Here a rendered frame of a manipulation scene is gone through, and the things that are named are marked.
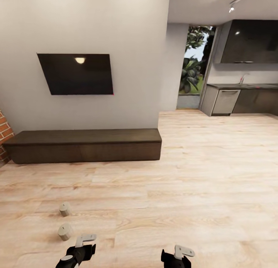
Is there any pillar candle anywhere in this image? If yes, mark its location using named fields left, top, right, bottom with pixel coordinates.
left=58, top=223, right=73, bottom=241
left=59, top=201, right=72, bottom=217

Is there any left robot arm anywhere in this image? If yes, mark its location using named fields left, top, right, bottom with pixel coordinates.
left=55, top=234, right=97, bottom=268

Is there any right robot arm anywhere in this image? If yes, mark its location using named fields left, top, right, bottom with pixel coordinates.
left=161, top=244, right=195, bottom=268

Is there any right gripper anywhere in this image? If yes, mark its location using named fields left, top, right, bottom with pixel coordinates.
left=161, top=249, right=190, bottom=268

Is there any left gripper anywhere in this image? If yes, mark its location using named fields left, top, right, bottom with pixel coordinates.
left=67, top=244, right=96, bottom=262

